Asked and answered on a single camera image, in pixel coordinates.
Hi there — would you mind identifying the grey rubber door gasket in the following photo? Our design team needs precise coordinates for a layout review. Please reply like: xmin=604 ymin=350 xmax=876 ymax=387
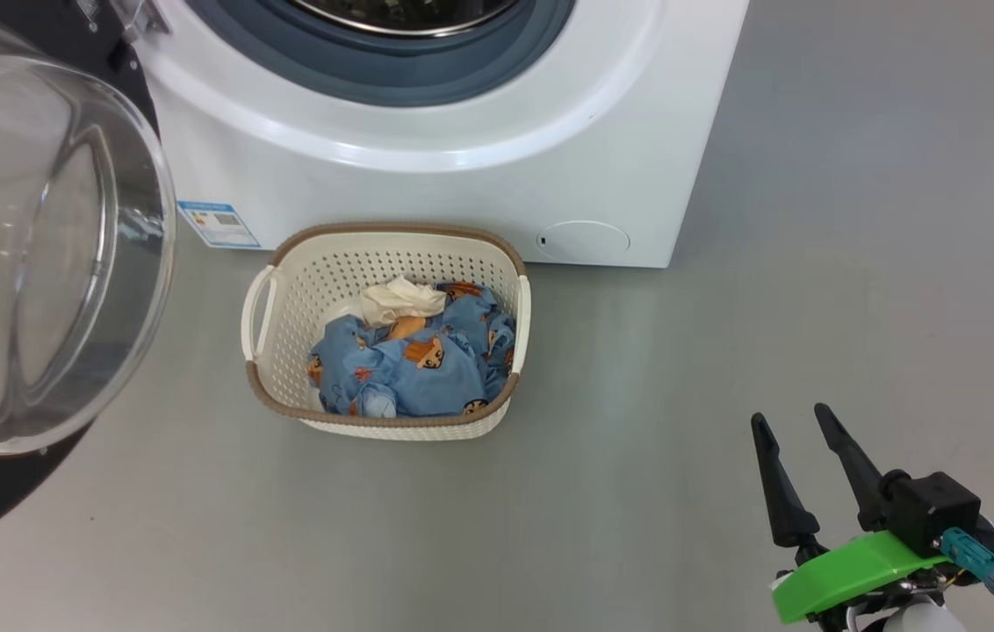
xmin=185 ymin=0 xmax=577 ymax=108

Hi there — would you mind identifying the glass washing machine door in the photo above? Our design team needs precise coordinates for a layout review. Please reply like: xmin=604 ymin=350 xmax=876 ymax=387
xmin=0 ymin=0 xmax=177 ymax=558

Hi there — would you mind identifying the blue cartoon print garment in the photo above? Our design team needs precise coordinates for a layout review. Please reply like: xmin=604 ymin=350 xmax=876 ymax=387
xmin=307 ymin=281 xmax=517 ymax=419

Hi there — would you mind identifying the blue energy label sticker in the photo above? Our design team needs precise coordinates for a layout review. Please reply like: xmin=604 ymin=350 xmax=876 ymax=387
xmin=177 ymin=201 xmax=261 ymax=250

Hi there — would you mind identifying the cream perforated laundry basket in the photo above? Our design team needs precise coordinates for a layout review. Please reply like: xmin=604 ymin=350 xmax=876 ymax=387
xmin=241 ymin=222 xmax=532 ymax=442

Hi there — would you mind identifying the round white filter cover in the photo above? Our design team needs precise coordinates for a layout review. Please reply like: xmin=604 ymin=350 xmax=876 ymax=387
xmin=537 ymin=220 xmax=631 ymax=262

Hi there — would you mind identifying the cream white garment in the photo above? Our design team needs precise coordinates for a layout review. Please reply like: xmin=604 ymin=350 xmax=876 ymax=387
xmin=360 ymin=276 xmax=447 ymax=327

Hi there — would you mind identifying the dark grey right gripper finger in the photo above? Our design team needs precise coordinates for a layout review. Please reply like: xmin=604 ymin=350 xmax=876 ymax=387
xmin=814 ymin=403 xmax=889 ymax=532
xmin=751 ymin=413 xmax=821 ymax=549

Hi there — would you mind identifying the teal cable connector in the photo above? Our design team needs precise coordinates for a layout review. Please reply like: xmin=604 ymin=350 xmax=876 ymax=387
xmin=940 ymin=528 xmax=994 ymax=600

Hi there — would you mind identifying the white front-load washing machine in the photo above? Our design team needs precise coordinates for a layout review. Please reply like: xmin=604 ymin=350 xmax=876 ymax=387
xmin=124 ymin=0 xmax=751 ymax=269

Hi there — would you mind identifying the stainless steel washing machine drum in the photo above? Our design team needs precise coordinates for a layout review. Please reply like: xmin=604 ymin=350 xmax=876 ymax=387
xmin=286 ymin=0 xmax=522 ymax=38

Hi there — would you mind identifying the metal door hinge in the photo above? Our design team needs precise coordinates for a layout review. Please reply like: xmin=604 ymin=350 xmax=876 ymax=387
xmin=111 ymin=0 xmax=171 ymax=47

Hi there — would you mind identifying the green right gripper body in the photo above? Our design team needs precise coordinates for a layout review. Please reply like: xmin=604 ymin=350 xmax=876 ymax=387
xmin=771 ymin=529 xmax=954 ymax=631

